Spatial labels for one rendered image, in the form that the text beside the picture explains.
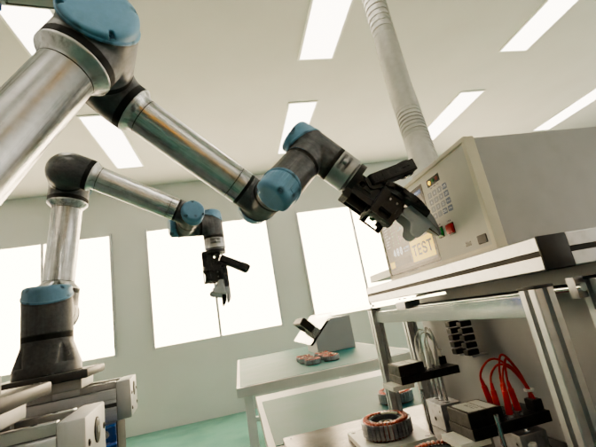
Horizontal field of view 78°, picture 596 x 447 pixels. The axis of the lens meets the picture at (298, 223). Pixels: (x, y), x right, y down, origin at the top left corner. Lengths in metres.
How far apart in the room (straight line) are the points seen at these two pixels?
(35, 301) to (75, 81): 0.65
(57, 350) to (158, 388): 4.41
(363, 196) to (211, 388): 4.84
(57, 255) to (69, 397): 0.43
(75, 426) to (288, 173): 0.48
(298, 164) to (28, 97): 0.41
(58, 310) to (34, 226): 5.08
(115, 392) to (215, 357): 4.32
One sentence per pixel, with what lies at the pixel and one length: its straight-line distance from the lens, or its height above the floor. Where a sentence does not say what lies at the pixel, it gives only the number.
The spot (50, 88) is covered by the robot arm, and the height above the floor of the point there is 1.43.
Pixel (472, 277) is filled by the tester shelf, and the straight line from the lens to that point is 0.69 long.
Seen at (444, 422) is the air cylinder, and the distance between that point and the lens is 0.98.
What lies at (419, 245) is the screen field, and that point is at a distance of 0.88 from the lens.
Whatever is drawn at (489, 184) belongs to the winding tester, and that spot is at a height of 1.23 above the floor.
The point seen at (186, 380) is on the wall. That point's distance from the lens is 5.43.
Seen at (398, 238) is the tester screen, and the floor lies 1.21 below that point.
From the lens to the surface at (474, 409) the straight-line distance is 0.74.
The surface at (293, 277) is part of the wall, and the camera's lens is 5.46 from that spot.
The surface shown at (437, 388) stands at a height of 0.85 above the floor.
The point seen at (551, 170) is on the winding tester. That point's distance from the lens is 0.80.
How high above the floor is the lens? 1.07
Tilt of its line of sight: 14 degrees up
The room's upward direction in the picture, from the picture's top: 10 degrees counter-clockwise
